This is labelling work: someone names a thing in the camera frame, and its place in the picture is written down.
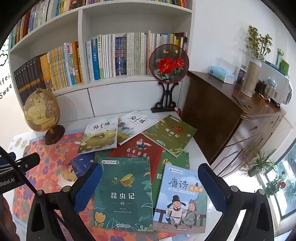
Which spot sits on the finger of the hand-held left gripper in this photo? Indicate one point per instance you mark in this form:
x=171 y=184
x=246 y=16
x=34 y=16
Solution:
x=29 y=160

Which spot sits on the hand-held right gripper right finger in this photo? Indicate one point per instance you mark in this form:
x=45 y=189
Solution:
x=214 y=188

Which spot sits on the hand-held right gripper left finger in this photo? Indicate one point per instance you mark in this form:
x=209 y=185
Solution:
x=86 y=187

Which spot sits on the green beetle cover book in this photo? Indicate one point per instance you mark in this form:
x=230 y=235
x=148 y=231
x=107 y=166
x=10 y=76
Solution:
x=124 y=197

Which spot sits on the row of black and yellow books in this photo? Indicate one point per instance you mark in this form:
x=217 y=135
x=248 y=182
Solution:
x=46 y=71

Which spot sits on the row of white and blue books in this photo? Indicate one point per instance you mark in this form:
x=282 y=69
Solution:
x=129 y=55

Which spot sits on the row of colourful shelf books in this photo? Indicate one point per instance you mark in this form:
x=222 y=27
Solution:
x=37 y=16

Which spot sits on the person's left hand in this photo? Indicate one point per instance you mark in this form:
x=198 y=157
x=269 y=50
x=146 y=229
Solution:
x=4 y=210

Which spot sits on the floral orange tablecloth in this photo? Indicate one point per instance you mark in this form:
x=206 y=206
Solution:
x=50 y=157

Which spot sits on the dark blue picture book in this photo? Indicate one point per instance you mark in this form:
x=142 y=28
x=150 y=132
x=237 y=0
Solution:
x=81 y=164

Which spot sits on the light blue cartoon poets book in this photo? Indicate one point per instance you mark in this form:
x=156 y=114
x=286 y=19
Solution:
x=180 y=190

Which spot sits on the dark green book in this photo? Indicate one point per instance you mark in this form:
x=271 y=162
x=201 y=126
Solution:
x=101 y=154

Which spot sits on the green owl cover book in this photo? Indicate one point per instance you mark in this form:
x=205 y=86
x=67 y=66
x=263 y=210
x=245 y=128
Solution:
x=179 y=160

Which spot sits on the antique brown globe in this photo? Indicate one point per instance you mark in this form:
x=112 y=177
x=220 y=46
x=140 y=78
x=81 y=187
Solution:
x=41 y=111

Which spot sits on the grassy hill cover book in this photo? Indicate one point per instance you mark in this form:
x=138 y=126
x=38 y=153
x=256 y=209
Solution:
x=98 y=136

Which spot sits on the green potted plant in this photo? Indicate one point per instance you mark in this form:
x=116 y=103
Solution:
x=260 y=164

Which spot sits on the red fairy tale book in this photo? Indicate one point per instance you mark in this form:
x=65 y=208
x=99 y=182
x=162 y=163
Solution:
x=136 y=150

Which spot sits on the red flowering potted plant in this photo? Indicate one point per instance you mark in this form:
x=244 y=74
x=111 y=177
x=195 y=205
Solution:
x=276 y=184

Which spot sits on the green red-insect cover book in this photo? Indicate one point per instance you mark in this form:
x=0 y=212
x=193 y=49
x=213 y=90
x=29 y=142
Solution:
x=171 y=134

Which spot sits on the window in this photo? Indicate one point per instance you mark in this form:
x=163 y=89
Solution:
x=284 y=197

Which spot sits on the brown wooden cabinet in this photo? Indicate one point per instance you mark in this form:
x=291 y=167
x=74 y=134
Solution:
x=219 y=115

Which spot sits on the white reeds cover book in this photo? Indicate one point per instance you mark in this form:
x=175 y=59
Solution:
x=136 y=125

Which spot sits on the black flat ornament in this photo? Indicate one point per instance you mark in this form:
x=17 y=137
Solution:
x=242 y=101

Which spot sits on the black fan stand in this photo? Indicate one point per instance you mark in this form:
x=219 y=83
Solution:
x=165 y=97

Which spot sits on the glass jar blue lid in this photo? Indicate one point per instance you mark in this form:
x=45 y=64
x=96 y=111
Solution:
x=270 y=89

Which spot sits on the light blue tissue box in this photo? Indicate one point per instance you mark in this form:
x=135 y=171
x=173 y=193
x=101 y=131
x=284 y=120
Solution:
x=220 y=73

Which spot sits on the white cylinder vase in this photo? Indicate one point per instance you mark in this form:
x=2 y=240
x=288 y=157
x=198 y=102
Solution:
x=251 y=78

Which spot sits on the dark blue box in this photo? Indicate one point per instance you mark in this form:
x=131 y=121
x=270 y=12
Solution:
x=241 y=74

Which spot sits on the white countertop appliance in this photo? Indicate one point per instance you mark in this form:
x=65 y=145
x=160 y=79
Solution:
x=277 y=85

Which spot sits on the red flower embroidered round fan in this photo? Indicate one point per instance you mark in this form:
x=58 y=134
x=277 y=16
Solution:
x=168 y=63

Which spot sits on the white bookshelf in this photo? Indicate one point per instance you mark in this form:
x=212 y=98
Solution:
x=69 y=30

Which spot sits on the green box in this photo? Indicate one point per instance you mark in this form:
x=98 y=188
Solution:
x=285 y=67

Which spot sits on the green leafy plant sprigs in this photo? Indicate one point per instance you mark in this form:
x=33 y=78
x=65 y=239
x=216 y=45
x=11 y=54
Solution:
x=257 y=44

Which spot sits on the cloud wall sticker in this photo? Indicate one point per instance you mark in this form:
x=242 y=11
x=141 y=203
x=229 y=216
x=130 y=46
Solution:
x=4 y=60

